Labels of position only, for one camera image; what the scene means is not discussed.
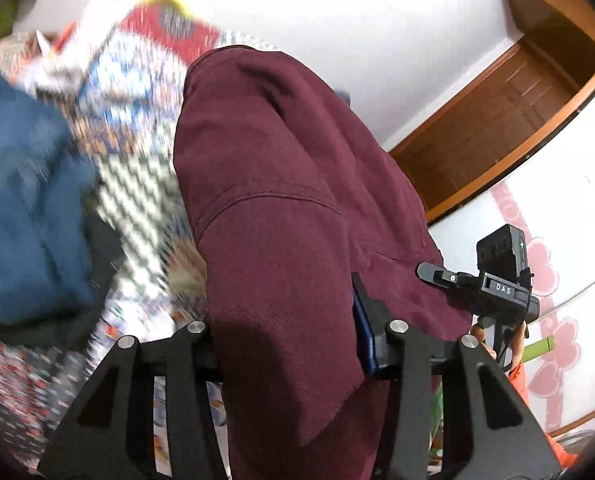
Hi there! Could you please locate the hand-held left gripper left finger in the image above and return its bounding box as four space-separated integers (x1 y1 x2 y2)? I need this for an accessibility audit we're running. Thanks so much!
38 320 228 480

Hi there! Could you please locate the yellow object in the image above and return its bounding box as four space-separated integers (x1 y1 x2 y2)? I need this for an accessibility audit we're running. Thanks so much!
145 0 192 13

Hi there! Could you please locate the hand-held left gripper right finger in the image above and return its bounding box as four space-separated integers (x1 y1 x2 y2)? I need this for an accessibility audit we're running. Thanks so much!
351 272 564 480

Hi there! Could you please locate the pink flower wall decal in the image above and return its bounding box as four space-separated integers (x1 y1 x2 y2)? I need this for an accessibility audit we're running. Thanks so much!
491 180 595 403

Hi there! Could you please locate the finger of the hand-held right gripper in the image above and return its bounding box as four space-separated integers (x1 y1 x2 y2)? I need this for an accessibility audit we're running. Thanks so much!
416 261 459 287

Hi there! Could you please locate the black cloth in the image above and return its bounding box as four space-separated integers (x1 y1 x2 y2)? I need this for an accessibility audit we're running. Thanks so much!
0 214 129 352

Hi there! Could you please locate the person's right hand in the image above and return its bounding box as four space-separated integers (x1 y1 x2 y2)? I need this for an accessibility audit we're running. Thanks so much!
470 321 529 377

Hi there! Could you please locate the colourful patterned blanket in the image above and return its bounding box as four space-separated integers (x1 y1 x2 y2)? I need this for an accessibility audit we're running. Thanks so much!
0 0 278 480

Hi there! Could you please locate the green stick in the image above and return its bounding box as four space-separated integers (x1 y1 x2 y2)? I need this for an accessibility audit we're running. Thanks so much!
521 336 557 362

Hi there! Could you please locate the blue denim garment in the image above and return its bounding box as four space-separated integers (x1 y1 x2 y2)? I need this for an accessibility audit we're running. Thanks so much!
0 64 103 326

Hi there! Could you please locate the maroon shirt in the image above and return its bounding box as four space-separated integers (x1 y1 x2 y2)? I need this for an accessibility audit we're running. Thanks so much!
172 46 474 480

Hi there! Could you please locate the brown wooden door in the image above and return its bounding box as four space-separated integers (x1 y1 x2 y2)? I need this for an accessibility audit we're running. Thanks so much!
386 0 595 226

